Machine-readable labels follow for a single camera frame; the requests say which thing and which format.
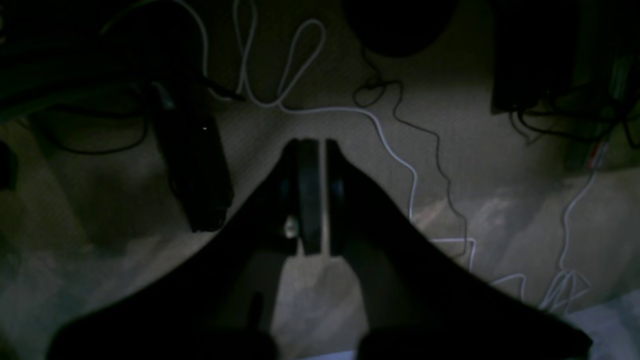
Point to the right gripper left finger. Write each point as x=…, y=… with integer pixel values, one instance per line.
x=218, y=304

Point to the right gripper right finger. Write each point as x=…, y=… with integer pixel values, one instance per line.
x=419, y=303

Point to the black box on floor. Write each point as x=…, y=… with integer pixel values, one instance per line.
x=535, y=46

